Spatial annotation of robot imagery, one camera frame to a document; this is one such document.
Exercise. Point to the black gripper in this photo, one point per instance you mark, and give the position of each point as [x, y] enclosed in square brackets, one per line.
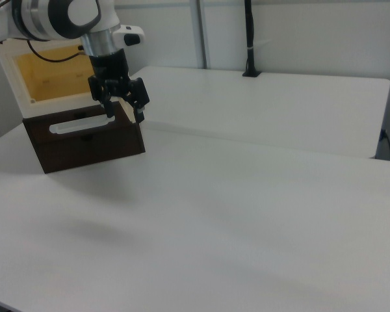
[110, 66]

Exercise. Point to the cream cabinet door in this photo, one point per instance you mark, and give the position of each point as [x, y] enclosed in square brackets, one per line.
[129, 112]

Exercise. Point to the cream plastic cabinet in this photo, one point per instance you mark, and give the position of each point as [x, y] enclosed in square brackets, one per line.
[11, 71]

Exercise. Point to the dark brown drawer box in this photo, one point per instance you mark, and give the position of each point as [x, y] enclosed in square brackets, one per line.
[91, 152]

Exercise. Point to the black pole with clamp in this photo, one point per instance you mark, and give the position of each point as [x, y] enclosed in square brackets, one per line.
[249, 32]

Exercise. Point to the grey metal wall post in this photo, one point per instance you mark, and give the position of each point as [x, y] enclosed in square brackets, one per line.
[202, 32]

